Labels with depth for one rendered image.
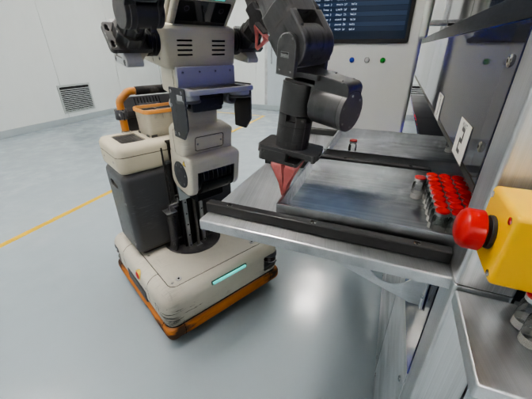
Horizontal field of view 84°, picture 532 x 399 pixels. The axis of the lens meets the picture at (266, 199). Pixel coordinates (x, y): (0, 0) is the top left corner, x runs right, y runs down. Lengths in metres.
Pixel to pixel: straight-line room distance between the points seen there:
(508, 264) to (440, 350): 0.24
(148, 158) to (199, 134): 0.31
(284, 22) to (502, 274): 0.39
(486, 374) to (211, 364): 1.14
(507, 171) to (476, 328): 0.17
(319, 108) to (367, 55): 0.95
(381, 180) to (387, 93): 0.72
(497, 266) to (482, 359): 0.10
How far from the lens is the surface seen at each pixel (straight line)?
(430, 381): 0.60
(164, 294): 1.30
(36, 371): 1.64
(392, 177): 0.73
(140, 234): 1.45
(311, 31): 0.47
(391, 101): 1.40
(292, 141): 0.49
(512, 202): 0.34
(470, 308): 0.44
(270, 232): 0.49
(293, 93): 0.47
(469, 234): 0.33
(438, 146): 1.06
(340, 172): 0.73
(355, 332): 1.53
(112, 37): 1.01
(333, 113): 0.43
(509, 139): 0.39
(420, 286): 0.61
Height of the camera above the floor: 1.15
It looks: 27 degrees down
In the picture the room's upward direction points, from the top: straight up
